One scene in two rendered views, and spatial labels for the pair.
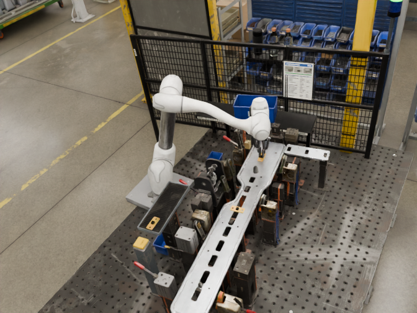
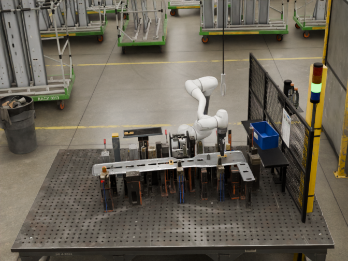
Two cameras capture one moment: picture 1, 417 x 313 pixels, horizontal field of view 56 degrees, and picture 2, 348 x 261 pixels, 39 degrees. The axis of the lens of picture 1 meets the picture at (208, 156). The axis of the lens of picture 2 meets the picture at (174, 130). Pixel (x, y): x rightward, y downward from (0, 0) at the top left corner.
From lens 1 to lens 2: 338 cm
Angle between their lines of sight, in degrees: 47
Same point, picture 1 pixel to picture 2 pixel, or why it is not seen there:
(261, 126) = (201, 120)
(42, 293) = not seen: hidden behind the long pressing
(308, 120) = (278, 161)
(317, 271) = (171, 223)
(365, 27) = (309, 104)
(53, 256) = not seen: hidden behind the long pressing
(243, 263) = (131, 173)
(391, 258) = not seen: outside the picture
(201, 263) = (125, 163)
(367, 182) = (272, 227)
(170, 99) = (190, 85)
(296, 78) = (286, 126)
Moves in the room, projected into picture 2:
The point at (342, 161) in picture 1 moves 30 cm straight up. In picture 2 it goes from (286, 210) to (288, 180)
